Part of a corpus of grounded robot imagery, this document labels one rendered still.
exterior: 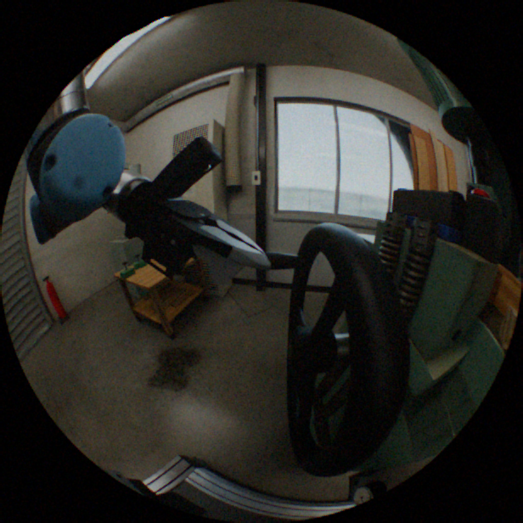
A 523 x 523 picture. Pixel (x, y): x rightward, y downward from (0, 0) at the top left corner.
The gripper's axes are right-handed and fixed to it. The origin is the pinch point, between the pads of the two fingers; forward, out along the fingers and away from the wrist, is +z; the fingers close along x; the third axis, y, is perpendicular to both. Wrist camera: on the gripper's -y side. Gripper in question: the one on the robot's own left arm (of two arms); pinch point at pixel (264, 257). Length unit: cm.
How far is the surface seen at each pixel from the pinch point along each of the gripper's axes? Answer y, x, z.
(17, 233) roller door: 101, 31, -246
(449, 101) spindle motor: -42.6, 5.1, 11.6
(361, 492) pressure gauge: 13.1, 30.1, 27.7
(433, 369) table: -4.3, 14.5, 14.5
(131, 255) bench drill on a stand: 111, -96, -117
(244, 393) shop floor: 84, -17, 35
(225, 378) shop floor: 91, -25, 23
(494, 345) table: -11.0, 18.4, 20.9
